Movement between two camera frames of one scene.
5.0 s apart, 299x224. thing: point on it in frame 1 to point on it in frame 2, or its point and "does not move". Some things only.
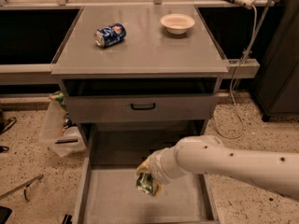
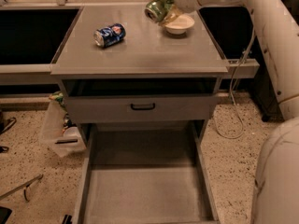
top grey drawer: (139, 100) does not move
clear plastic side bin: (63, 141) does not move
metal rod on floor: (23, 186) does not move
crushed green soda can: (145, 183) to (158, 8)
